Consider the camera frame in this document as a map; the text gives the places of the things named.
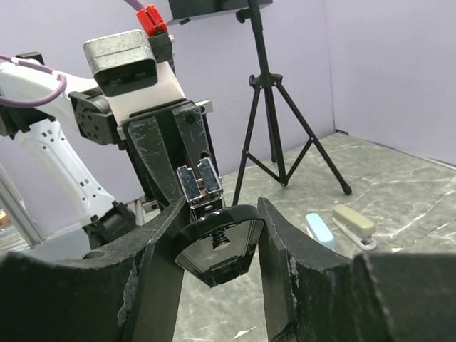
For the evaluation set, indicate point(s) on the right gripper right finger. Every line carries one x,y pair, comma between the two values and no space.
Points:
312,293

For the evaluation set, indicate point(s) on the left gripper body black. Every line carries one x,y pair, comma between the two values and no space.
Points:
96,121

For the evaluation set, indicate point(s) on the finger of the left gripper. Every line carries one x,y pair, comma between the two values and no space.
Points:
155,152
196,139

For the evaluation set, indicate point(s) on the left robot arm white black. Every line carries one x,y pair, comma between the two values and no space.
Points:
34,101

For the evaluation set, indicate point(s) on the aluminium rail frame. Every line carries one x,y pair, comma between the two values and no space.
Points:
14,207

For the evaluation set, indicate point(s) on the beige stapler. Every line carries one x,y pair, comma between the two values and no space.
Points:
358,228

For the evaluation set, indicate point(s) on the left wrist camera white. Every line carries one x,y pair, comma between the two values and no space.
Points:
133,71

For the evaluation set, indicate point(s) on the blue stapler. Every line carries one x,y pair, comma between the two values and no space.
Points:
317,229

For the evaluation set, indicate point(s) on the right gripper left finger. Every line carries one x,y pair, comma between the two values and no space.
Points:
127,290

